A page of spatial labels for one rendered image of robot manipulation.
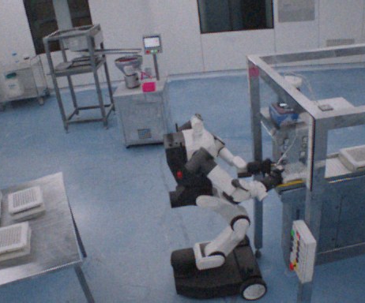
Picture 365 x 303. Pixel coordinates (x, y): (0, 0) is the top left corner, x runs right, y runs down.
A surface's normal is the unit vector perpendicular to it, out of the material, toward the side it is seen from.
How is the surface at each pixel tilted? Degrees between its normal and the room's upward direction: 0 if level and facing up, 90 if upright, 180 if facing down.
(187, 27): 90
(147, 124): 90
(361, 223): 90
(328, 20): 90
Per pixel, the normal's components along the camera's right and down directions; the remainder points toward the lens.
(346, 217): 0.12, 0.47
